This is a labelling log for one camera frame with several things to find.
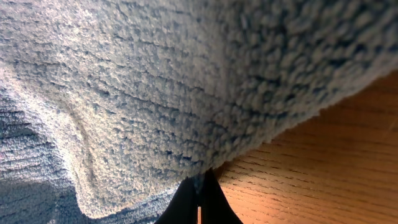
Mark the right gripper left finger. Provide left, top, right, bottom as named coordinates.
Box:
left=155, top=178, right=198, bottom=224

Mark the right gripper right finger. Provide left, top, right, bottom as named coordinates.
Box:
left=200, top=169, right=243, bottom=224

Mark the blue microfiber cloth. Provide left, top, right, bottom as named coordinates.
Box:
left=1, top=0, right=397, bottom=223

